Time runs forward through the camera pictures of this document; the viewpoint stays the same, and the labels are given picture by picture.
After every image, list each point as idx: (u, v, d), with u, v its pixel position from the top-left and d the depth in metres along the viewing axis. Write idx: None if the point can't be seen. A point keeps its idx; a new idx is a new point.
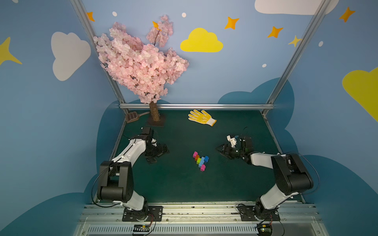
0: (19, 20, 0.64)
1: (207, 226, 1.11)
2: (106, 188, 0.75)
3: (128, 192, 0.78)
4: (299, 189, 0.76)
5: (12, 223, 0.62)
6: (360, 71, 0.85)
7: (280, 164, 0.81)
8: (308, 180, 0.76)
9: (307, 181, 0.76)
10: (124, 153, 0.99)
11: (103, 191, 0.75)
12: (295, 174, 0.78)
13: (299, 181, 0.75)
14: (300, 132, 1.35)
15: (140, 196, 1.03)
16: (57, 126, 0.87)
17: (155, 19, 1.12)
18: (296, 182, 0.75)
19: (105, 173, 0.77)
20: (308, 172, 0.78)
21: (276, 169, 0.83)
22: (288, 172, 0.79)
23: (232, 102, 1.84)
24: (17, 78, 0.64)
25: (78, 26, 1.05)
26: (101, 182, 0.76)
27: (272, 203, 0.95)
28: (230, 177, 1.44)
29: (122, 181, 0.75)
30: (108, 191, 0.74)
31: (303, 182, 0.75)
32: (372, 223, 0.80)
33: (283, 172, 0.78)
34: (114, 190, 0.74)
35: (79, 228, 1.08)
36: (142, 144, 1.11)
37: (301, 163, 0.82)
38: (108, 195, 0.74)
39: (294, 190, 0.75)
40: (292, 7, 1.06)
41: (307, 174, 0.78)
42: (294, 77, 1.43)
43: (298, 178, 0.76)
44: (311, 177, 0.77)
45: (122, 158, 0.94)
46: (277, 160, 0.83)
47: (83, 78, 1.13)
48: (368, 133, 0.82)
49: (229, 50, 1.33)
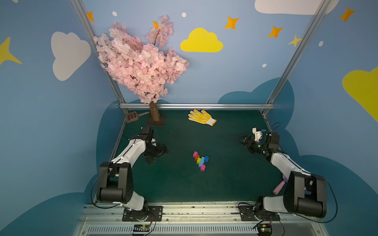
0: (19, 20, 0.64)
1: (207, 226, 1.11)
2: (107, 190, 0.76)
3: (128, 193, 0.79)
4: (305, 212, 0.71)
5: (13, 222, 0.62)
6: (360, 71, 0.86)
7: (297, 185, 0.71)
8: (318, 209, 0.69)
9: (317, 210, 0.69)
10: (123, 153, 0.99)
11: (103, 192, 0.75)
12: (308, 199, 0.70)
13: (309, 208, 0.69)
14: (300, 132, 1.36)
15: (140, 196, 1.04)
16: (57, 126, 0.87)
17: (155, 19, 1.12)
18: (303, 208, 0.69)
19: (105, 175, 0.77)
20: (326, 203, 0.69)
21: (290, 186, 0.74)
22: (301, 194, 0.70)
23: (232, 102, 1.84)
24: (17, 78, 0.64)
25: (78, 26, 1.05)
26: (101, 184, 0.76)
27: (276, 210, 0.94)
28: (230, 176, 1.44)
29: (122, 183, 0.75)
30: (108, 192, 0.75)
31: (312, 210, 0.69)
32: (372, 223, 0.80)
33: (295, 194, 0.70)
34: (114, 191, 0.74)
35: (79, 228, 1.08)
36: (142, 144, 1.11)
37: (323, 191, 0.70)
38: (108, 196, 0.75)
39: (298, 211, 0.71)
40: (293, 7, 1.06)
41: (322, 203, 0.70)
42: (294, 77, 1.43)
43: (308, 205, 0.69)
44: (324, 208, 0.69)
45: (122, 159, 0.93)
46: (297, 179, 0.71)
47: (83, 77, 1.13)
48: (368, 133, 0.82)
49: (229, 50, 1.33)
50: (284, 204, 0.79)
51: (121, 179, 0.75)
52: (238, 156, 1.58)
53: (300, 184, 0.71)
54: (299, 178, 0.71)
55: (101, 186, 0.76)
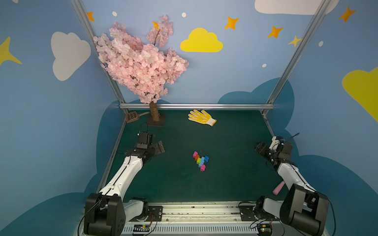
0: (19, 20, 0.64)
1: (207, 226, 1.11)
2: (95, 224, 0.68)
3: (120, 225, 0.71)
4: (301, 228, 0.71)
5: (13, 223, 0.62)
6: (360, 71, 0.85)
7: (296, 198, 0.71)
8: (316, 227, 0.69)
9: (314, 227, 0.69)
10: (114, 180, 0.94)
11: (91, 227, 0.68)
12: (306, 217, 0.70)
13: (304, 224, 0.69)
14: (300, 132, 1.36)
15: (138, 201, 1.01)
16: (57, 126, 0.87)
17: (155, 19, 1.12)
18: (299, 223, 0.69)
19: (92, 210, 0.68)
20: (324, 223, 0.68)
21: (289, 197, 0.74)
22: (299, 209, 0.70)
23: (232, 102, 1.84)
24: (17, 78, 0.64)
25: (78, 26, 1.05)
26: (88, 218, 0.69)
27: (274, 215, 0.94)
28: (230, 176, 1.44)
29: (110, 219, 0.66)
30: (97, 227, 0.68)
31: (307, 227, 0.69)
32: (372, 223, 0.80)
33: (293, 207, 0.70)
34: (104, 227, 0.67)
35: (79, 228, 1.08)
36: (138, 162, 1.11)
37: (322, 210, 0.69)
38: (97, 231, 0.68)
39: (294, 225, 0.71)
40: (293, 7, 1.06)
41: (321, 222, 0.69)
42: (294, 77, 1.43)
43: (304, 222, 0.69)
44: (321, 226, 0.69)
45: (112, 189, 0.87)
46: (296, 192, 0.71)
47: (83, 78, 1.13)
48: (369, 133, 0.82)
49: (229, 50, 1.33)
50: (280, 216, 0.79)
51: (110, 216, 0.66)
52: (238, 156, 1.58)
53: (299, 198, 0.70)
54: (300, 192, 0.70)
55: (89, 220, 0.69)
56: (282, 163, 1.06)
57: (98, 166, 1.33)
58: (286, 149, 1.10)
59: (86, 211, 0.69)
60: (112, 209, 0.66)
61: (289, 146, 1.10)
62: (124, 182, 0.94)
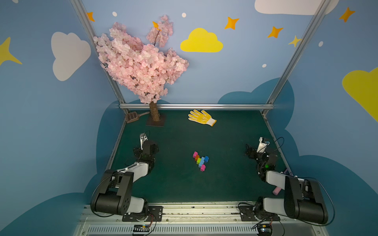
0: (19, 20, 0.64)
1: (207, 226, 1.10)
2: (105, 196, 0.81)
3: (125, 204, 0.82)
4: (310, 218, 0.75)
5: (13, 222, 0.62)
6: (360, 71, 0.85)
7: (294, 186, 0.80)
8: (322, 212, 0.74)
9: (321, 213, 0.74)
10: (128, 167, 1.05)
11: (100, 199, 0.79)
12: (310, 205, 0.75)
13: (311, 212, 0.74)
14: (300, 132, 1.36)
15: (140, 198, 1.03)
16: (57, 126, 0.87)
17: (155, 19, 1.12)
18: (306, 211, 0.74)
19: (107, 181, 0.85)
20: (325, 205, 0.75)
21: (288, 191, 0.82)
22: (301, 197, 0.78)
23: (232, 102, 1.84)
24: (17, 78, 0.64)
25: (78, 26, 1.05)
26: (100, 189, 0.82)
27: (276, 211, 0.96)
28: (230, 177, 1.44)
29: (121, 189, 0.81)
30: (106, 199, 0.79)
31: (314, 213, 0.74)
32: (372, 223, 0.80)
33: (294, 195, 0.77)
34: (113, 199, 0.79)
35: (79, 228, 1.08)
36: (146, 163, 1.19)
37: (318, 192, 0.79)
38: (105, 203, 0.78)
39: (304, 216, 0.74)
40: (293, 6, 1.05)
41: (323, 206, 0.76)
42: (294, 77, 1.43)
43: (309, 207, 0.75)
44: (326, 210, 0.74)
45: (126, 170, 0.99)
46: (292, 181, 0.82)
47: (83, 78, 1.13)
48: (369, 133, 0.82)
49: (229, 49, 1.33)
50: (288, 213, 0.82)
51: (122, 186, 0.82)
52: (238, 156, 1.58)
53: (296, 186, 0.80)
54: (295, 181, 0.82)
55: (101, 191, 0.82)
56: (269, 172, 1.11)
57: (98, 166, 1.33)
58: (271, 160, 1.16)
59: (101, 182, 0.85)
60: (126, 179, 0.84)
61: (273, 157, 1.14)
62: (135, 171, 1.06)
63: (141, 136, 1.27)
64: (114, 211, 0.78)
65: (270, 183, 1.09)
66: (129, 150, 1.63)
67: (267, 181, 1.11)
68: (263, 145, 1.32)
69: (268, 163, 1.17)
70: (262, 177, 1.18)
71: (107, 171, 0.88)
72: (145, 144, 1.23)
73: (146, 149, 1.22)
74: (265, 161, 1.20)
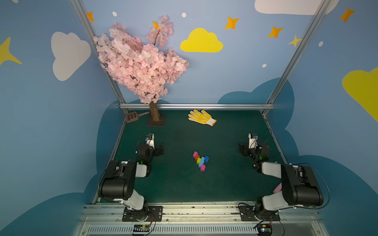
0: (18, 20, 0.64)
1: (207, 226, 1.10)
2: (110, 180, 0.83)
3: (130, 188, 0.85)
4: (307, 201, 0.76)
5: (13, 222, 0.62)
6: (360, 71, 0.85)
7: (290, 173, 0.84)
8: (317, 194, 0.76)
9: (316, 195, 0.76)
10: None
11: (105, 182, 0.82)
12: (307, 190, 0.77)
13: (307, 196, 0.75)
14: (300, 132, 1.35)
15: (140, 195, 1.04)
16: (57, 126, 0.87)
17: (155, 19, 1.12)
18: (302, 196, 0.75)
19: (113, 166, 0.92)
20: (320, 189, 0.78)
21: (285, 179, 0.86)
22: (297, 182, 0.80)
23: (233, 102, 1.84)
24: (17, 78, 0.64)
25: (78, 26, 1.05)
26: (107, 174, 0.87)
27: (276, 207, 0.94)
28: (230, 176, 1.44)
29: (127, 172, 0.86)
30: (111, 182, 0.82)
31: (312, 195, 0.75)
32: (372, 224, 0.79)
33: (290, 182, 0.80)
34: (118, 182, 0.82)
35: (79, 228, 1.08)
36: (145, 164, 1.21)
37: (313, 178, 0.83)
38: (110, 185, 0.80)
39: (301, 200, 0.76)
40: (293, 6, 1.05)
41: (318, 189, 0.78)
42: (294, 77, 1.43)
43: (306, 189, 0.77)
44: (321, 192, 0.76)
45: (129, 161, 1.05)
46: (287, 169, 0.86)
47: (83, 77, 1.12)
48: (369, 133, 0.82)
49: (229, 50, 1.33)
50: (285, 200, 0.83)
51: (127, 169, 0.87)
52: (238, 156, 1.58)
53: (292, 174, 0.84)
54: (289, 169, 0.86)
55: (107, 175, 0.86)
56: (264, 163, 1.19)
57: (97, 166, 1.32)
58: (264, 152, 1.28)
59: (107, 168, 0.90)
60: (130, 163, 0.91)
61: (266, 148, 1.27)
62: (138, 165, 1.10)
63: (147, 137, 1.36)
64: (120, 192, 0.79)
65: (266, 173, 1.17)
66: (129, 150, 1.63)
67: (263, 172, 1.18)
68: (253, 140, 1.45)
69: (262, 155, 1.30)
70: (258, 169, 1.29)
71: (112, 160, 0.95)
72: (140, 149, 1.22)
73: (141, 153, 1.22)
74: (259, 153, 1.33)
